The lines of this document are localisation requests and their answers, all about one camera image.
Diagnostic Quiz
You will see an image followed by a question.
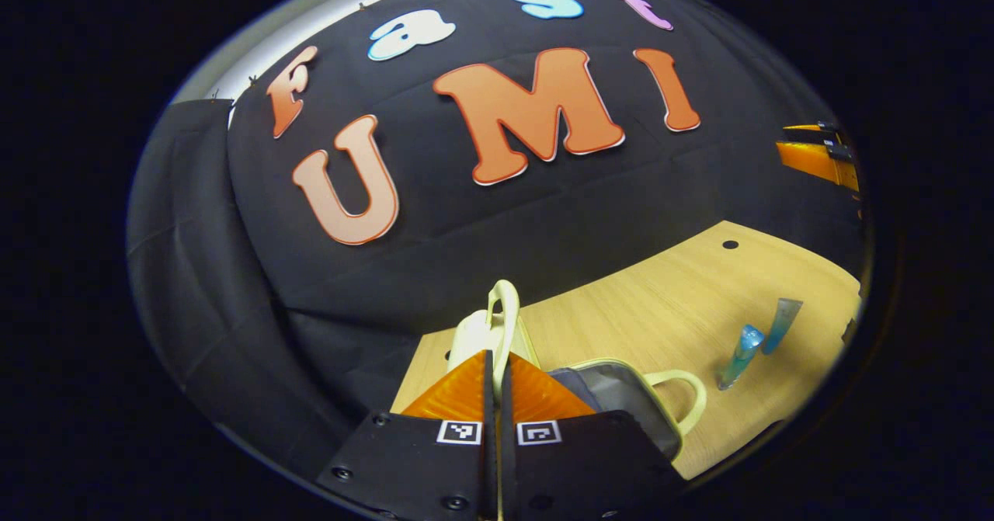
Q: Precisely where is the clear blue skincare bottle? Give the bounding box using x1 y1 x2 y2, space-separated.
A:
716 324 766 391

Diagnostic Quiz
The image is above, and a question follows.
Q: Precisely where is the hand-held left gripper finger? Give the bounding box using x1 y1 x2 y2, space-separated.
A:
315 350 496 521
497 353 688 521

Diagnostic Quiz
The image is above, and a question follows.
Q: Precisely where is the cream yellow suitcase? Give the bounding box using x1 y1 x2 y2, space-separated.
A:
447 279 709 521

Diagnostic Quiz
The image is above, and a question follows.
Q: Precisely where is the white blue skincare tube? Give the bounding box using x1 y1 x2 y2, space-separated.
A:
761 297 805 356

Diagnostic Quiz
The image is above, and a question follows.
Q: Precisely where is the black backdrop cloth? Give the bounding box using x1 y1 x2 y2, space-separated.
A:
127 0 867 467

